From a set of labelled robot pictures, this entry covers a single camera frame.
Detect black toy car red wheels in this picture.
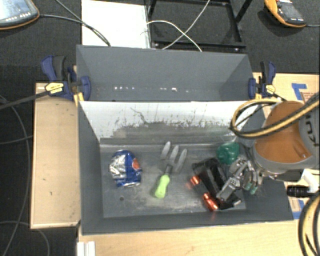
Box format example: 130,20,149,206
186,156,243,213

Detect crushed blue drink can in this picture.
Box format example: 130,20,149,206
108,149,143,189

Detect black cylinder on white bracket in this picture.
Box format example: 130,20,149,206
286,168,320,198

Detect grey metal bin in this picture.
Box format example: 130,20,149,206
75,44,295,235

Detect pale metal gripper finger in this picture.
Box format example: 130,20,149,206
228,156,247,175
215,175,243,201

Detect pale wood flat board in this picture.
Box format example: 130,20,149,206
29,82,82,230

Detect green-handled garden fork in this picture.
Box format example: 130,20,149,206
149,141,188,199

